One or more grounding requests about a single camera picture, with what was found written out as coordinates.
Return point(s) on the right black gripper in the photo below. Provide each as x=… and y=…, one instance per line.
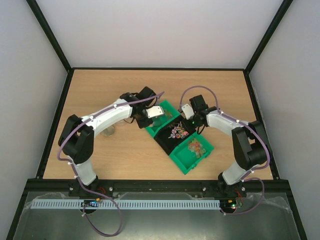
x=188, y=124

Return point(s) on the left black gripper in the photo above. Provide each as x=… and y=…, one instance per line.
x=142, y=124

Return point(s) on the black bin with swirl lollipops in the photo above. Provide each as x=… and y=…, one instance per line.
x=174, y=133

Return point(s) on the green bin with square lollipops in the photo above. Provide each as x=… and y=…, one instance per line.
x=170, y=112

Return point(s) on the green bin with gummy candies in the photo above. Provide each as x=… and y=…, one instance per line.
x=191, y=152

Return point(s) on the silver metal scoop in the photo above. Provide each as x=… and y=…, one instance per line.
x=159, y=120

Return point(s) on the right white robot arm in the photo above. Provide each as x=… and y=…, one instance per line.
x=251, y=147

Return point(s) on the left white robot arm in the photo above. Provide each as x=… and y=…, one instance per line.
x=76, y=142

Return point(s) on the gold jar lid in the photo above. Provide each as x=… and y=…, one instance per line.
x=109, y=131

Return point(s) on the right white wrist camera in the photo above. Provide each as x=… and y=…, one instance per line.
x=187, y=111

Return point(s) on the white slotted cable duct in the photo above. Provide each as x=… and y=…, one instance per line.
x=125, y=204

